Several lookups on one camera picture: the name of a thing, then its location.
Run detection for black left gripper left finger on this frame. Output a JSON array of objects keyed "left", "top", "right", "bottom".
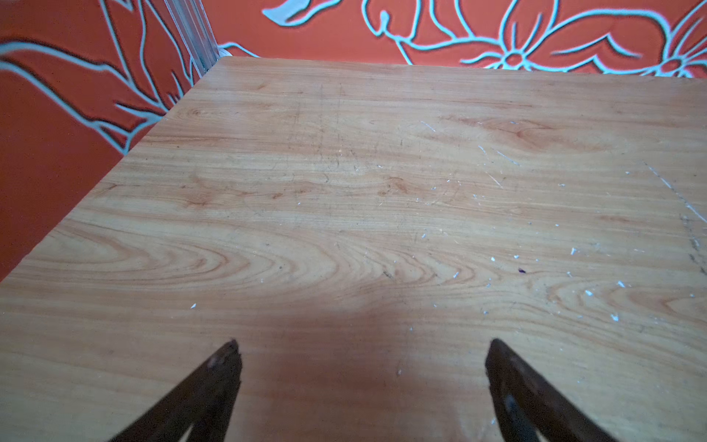
[{"left": 112, "top": 340, "right": 242, "bottom": 441}]

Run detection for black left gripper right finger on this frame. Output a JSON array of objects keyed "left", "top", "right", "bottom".
[{"left": 485, "top": 338, "right": 615, "bottom": 441}]

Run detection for aluminium frame corner post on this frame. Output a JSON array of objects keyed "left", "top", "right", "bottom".
[{"left": 165, "top": 0, "right": 220, "bottom": 77}]

